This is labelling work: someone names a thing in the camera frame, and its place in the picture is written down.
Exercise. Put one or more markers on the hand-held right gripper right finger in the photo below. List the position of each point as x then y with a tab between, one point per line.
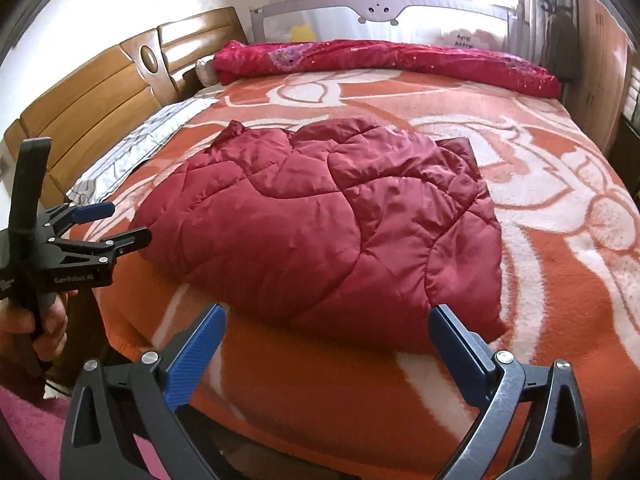
460	350

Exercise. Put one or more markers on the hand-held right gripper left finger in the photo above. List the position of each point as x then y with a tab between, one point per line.
195	355

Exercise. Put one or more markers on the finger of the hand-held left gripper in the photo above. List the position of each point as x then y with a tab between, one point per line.
127	242
92	211

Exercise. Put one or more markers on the dark red quilted jacket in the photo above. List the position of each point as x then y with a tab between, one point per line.
300	230

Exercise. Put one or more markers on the person's left hand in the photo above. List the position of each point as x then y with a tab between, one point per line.
52	330

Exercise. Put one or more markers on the white striped bed sheet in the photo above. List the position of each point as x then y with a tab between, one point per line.
150	130

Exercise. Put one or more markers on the wooden headboard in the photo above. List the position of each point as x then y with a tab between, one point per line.
75	105

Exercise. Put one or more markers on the orange and white patterned blanket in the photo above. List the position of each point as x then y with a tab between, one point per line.
550	210

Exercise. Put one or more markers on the pink rug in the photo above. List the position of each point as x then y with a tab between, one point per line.
30	435

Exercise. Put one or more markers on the white pillow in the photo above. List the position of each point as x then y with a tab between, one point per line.
206	71

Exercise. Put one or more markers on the pink printed rolled quilt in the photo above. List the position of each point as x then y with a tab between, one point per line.
350	57

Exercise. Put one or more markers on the wooden wardrobe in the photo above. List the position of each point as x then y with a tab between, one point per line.
600	60

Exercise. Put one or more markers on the dark hanging bag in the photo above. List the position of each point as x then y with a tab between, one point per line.
555	35

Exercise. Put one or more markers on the grey bed guard rail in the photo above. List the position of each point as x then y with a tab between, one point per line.
380	6

